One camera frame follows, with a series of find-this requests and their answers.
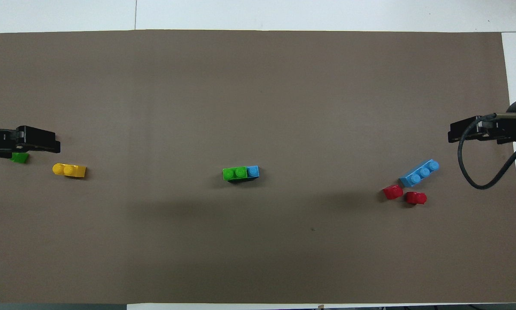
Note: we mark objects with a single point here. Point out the green two-stud block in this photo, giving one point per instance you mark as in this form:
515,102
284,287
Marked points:
20,158
234,173

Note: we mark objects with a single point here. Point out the blue three-stud block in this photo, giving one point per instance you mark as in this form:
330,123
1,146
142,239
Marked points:
253,172
419,174

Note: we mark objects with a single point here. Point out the yellow two-stud block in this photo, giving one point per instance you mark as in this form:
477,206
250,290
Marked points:
70,171

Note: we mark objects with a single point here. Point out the red one-stud block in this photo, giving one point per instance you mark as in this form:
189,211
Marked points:
393,192
416,198

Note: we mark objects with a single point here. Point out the brown paper mat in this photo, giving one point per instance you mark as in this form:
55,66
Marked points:
258,99

